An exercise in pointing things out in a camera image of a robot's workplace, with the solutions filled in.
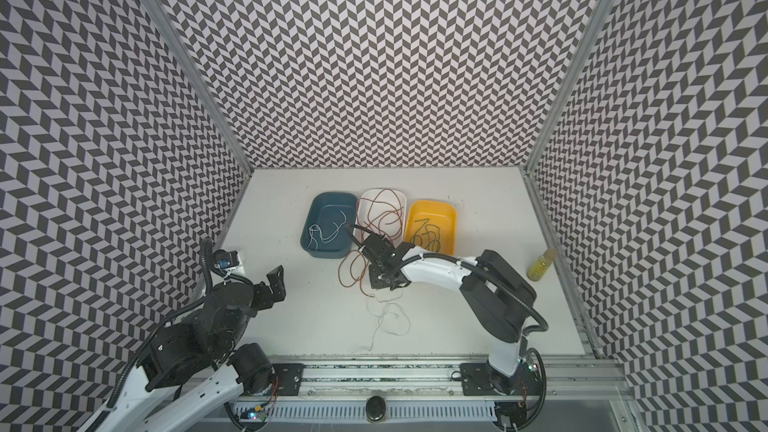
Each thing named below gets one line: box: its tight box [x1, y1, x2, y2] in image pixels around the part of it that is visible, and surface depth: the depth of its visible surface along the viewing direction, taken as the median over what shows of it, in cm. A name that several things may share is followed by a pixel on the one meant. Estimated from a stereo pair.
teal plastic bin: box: [300, 192, 358, 259], surface depth 101 cm
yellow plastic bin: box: [404, 199, 457, 255], surface depth 101 cm
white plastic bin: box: [355, 188, 407, 248], surface depth 104 cm
